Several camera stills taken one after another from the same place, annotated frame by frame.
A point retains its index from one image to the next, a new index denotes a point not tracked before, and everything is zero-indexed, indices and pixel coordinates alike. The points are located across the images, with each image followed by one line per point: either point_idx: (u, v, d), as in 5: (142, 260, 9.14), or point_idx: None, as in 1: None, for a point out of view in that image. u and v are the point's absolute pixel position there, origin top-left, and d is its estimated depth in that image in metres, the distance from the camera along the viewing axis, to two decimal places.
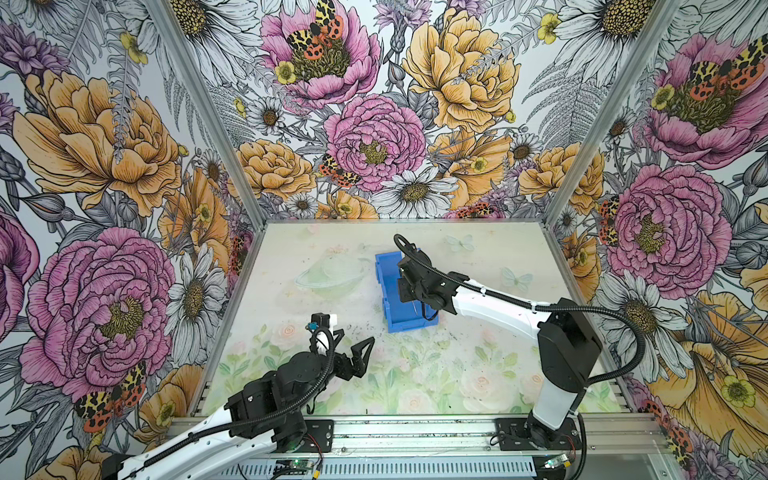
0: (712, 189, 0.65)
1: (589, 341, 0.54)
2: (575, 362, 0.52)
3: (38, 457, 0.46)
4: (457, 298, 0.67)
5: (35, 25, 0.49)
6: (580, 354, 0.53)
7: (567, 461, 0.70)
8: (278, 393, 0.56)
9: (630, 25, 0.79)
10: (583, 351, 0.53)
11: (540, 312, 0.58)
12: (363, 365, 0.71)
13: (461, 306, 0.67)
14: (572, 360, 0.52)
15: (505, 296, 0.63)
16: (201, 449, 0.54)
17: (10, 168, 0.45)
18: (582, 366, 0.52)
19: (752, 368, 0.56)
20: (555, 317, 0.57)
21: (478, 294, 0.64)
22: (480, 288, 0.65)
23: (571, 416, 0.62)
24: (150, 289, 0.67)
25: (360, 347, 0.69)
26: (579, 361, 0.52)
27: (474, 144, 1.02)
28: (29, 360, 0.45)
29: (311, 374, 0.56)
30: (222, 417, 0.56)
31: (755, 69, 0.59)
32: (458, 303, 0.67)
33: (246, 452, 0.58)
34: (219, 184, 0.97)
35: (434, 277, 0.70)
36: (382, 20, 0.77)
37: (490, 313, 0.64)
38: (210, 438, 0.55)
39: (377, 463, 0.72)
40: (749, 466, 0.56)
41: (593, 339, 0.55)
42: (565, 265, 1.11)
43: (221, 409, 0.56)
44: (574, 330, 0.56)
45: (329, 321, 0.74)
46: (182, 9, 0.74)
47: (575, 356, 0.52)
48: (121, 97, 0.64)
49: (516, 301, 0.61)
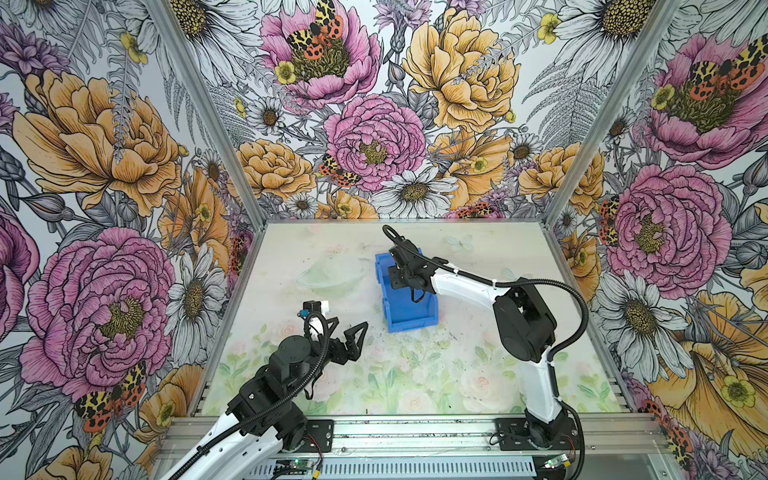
0: (712, 189, 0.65)
1: (543, 316, 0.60)
2: (530, 335, 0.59)
3: (38, 457, 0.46)
4: (435, 279, 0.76)
5: (35, 25, 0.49)
6: (534, 327, 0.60)
7: (567, 461, 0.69)
8: (276, 381, 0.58)
9: (630, 25, 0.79)
10: (537, 324, 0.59)
11: (500, 288, 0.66)
12: (358, 348, 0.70)
13: (438, 285, 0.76)
14: (526, 332, 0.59)
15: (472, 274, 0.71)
16: (215, 457, 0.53)
17: (10, 168, 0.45)
18: (534, 337, 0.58)
19: (751, 368, 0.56)
20: (515, 294, 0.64)
21: (451, 273, 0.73)
22: (453, 268, 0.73)
23: (558, 403, 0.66)
24: (150, 289, 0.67)
25: (353, 331, 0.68)
26: (532, 332, 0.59)
27: (474, 144, 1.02)
28: (30, 360, 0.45)
29: (304, 355, 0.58)
30: (226, 422, 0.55)
31: (755, 69, 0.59)
32: (436, 283, 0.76)
33: (254, 458, 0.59)
34: (219, 184, 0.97)
35: (418, 261, 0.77)
36: (382, 20, 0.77)
37: (461, 290, 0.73)
38: (221, 445, 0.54)
39: (376, 463, 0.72)
40: (749, 466, 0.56)
41: (546, 314, 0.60)
42: (565, 264, 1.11)
43: (225, 415, 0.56)
44: (531, 306, 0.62)
45: (320, 307, 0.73)
46: (182, 8, 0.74)
47: (528, 329, 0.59)
48: (121, 97, 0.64)
49: (481, 279, 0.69)
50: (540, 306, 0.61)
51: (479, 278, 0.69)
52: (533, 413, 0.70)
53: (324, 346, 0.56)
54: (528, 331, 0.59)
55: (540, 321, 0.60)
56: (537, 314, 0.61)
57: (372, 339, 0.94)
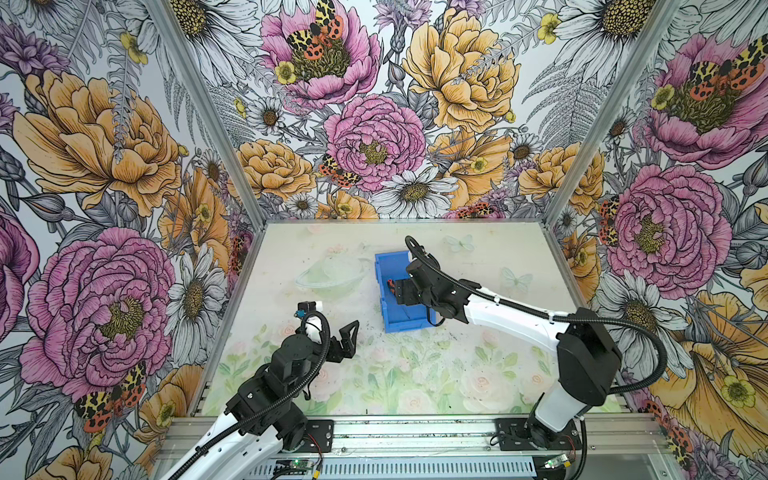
0: (712, 189, 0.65)
1: (609, 351, 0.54)
2: (597, 378, 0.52)
3: (38, 457, 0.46)
4: (468, 308, 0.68)
5: (35, 25, 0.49)
6: (601, 366, 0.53)
7: (567, 461, 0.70)
8: (278, 379, 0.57)
9: (630, 25, 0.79)
10: (603, 362, 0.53)
11: (559, 323, 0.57)
12: (352, 346, 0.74)
13: (473, 314, 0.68)
14: (594, 376, 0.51)
15: (519, 304, 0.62)
16: (214, 458, 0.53)
17: (11, 168, 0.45)
18: (603, 379, 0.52)
19: (751, 368, 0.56)
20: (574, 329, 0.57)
21: (493, 304, 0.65)
22: (495, 296, 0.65)
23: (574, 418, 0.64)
24: (150, 289, 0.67)
25: (348, 329, 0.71)
26: (600, 375, 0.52)
27: (474, 144, 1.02)
28: (30, 360, 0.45)
29: (308, 352, 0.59)
30: (224, 422, 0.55)
31: (755, 69, 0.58)
32: (472, 312, 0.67)
33: (254, 458, 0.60)
34: (219, 184, 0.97)
35: (445, 285, 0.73)
36: (382, 20, 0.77)
37: (504, 322, 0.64)
38: (220, 445, 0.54)
39: (377, 464, 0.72)
40: (749, 466, 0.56)
41: (612, 350, 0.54)
42: (565, 265, 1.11)
43: (223, 415, 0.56)
44: (594, 339, 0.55)
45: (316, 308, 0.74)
46: (182, 8, 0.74)
47: (596, 371, 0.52)
48: (121, 97, 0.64)
49: (534, 311, 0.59)
50: (606, 342, 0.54)
51: (530, 309, 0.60)
52: (542, 421, 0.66)
53: (325, 345, 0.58)
54: (595, 374, 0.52)
55: (606, 358, 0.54)
56: (603, 350, 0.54)
57: (372, 339, 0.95)
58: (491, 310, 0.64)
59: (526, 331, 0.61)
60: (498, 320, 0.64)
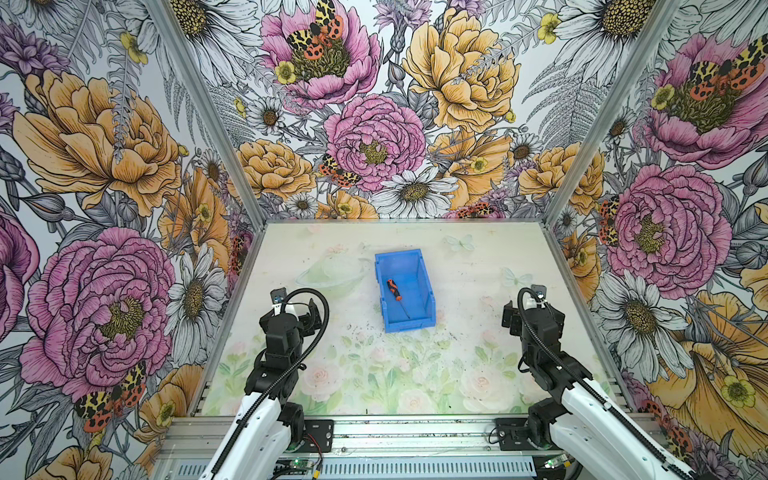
0: (712, 189, 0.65)
1: None
2: None
3: (38, 457, 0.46)
4: (568, 392, 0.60)
5: (35, 25, 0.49)
6: None
7: (567, 461, 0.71)
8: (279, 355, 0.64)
9: (630, 25, 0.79)
10: None
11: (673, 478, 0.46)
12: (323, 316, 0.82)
13: (570, 401, 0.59)
14: None
15: (632, 427, 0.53)
16: (257, 425, 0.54)
17: (10, 168, 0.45)
18: None
19: (751, 368, 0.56)
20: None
21: (599, 407, 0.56)
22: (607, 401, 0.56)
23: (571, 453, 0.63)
24: (150, 289, 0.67)
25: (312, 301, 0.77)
26: None
27: (474, 144, 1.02)
28: (30, 360, 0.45)
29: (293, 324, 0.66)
30: (253, 398, 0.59)
31: (755, 69, 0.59)
32: (570, 395, 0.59)
33: (271, 452, 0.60)
34: (219, 184, 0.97)
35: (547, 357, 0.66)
36: (382, 20, 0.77)
37: (604, 432, 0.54)
38: (256, 414, 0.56)
39: (376, 463, 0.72)
40: (749, 466, 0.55)
41: None
42: (565, 265, 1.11)
43: (247, 397, 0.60)
44: None
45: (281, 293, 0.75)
46: (182, 8, 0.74)
47: None
48: (121, 97, 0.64)
49: (648, 445, 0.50)
50: None
51: (645, 441, 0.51)
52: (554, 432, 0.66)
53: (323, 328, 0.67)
54: None
55: None
56: None
57: (372, 339, 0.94)
58: (593, 411, 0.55)
59: (627, 458, 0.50)
60: (596, 425, 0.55)
